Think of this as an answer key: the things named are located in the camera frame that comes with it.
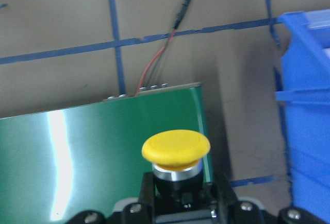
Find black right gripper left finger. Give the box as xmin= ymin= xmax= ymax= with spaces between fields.
xmin=138 ymin=173 xmax=155 ymax=209

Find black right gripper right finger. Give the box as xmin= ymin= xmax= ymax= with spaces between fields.
xmin=212 ymin=173 xmax=237 ymax=208

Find yellow mushroom push button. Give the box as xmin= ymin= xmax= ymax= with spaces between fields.
xmin=141 ymin=129 xmax=210 ymax=210

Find green conveyor belt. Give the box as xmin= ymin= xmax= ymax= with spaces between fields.
xmin=1 ymin=83 xmax=207 ymax=223

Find blue destination bin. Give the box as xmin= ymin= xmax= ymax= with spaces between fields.
xmin=276 ymin=9 xmax=329 ymax=222

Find red black conveyor wires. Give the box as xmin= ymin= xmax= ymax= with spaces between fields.
xmin=134 ymin=0 xmax=201 ymax=96

